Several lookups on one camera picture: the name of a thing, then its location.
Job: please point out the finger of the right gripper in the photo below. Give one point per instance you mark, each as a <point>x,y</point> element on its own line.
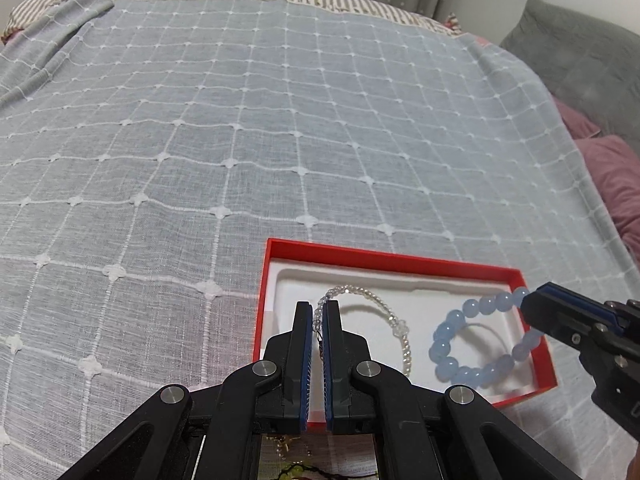
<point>560,321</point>
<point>580,299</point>

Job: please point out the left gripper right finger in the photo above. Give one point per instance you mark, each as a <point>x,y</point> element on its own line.
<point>346,407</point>

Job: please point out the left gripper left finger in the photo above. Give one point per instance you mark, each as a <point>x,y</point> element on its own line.
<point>285,407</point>

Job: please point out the red jewelry box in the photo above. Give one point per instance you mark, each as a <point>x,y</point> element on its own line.
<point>411,310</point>

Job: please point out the purple pillow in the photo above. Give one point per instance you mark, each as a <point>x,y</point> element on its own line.
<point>614,168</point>

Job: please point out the grey pillow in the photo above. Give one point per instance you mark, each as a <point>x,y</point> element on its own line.
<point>589,64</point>

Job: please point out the grey grid bedspread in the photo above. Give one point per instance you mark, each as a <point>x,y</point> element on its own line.
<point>149,149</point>

